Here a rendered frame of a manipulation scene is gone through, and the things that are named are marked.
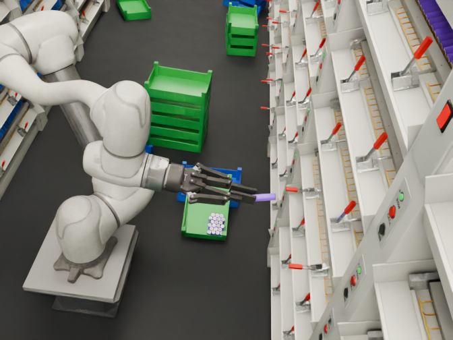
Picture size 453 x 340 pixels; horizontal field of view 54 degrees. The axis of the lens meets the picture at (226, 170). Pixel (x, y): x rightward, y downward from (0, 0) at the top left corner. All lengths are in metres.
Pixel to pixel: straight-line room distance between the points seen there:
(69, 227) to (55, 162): 0.93
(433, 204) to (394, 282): 0.19
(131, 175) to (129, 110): 0.19
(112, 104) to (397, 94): 0.58
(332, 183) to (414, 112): 0.44
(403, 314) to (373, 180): 0.27
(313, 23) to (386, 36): 0.88
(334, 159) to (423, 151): 0.59
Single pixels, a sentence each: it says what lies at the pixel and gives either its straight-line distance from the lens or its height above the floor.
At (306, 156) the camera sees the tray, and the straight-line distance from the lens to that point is 1.49.
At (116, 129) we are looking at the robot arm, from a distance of 1.03.
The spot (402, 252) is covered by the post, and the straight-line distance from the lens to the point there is 0.71.
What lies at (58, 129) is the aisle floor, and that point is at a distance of 2.63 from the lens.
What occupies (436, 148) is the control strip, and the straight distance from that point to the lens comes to 0.61.
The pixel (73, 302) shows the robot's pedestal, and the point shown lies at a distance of 1.87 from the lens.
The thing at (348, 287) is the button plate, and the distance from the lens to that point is 0.89.
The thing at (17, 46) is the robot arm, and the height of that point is 0.95.
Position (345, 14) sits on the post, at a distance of 1.23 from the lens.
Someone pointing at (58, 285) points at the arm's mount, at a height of 0.23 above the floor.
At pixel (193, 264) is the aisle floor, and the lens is 1.99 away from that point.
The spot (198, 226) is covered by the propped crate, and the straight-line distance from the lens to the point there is 2.08.
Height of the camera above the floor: 1.68
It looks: 45 degrees down
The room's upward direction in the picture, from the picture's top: 8 degrees clockwise
